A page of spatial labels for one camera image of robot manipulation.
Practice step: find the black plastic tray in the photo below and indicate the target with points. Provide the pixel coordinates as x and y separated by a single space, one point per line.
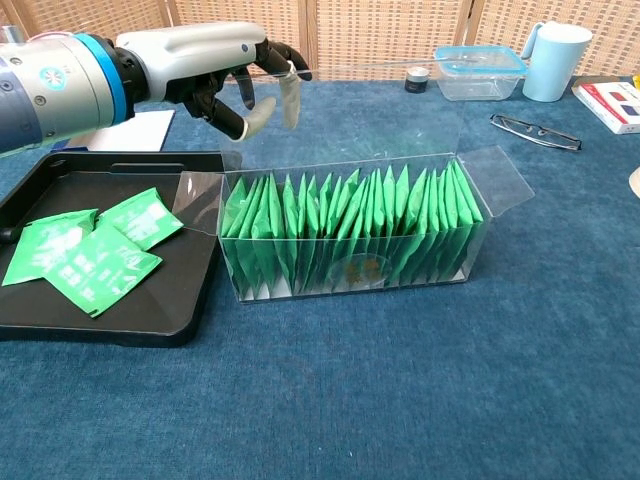
165 280

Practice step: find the light blue plastic pitcher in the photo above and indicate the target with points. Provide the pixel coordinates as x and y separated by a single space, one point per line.
555 65

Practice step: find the clear plastic food container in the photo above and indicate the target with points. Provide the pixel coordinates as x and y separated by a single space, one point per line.
475 90

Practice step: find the woven rattan screen panel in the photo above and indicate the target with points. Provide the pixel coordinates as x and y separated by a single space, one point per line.
615 30
390 35
125 15
240 12
4 12

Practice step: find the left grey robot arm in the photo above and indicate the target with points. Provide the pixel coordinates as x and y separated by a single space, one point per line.
55 90

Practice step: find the clear lid with blue rim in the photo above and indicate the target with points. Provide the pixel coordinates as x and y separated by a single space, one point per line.
480 52

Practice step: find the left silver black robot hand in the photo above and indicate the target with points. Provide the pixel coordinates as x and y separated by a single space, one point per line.
200 50

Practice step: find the small black jar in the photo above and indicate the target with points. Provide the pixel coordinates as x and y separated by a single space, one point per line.
416 82

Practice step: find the clear plastic packet box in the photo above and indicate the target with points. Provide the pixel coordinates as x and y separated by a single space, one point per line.
350 260

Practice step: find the beige round object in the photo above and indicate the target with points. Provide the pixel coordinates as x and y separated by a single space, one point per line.
636 182

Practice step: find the blue velvet tablecloth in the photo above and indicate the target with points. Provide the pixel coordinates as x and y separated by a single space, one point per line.
320 400

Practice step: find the black frame eyeglasses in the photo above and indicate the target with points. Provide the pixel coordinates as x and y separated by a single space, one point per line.
550 136

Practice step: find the white red flat box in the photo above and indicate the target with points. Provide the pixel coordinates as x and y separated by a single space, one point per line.
600 107

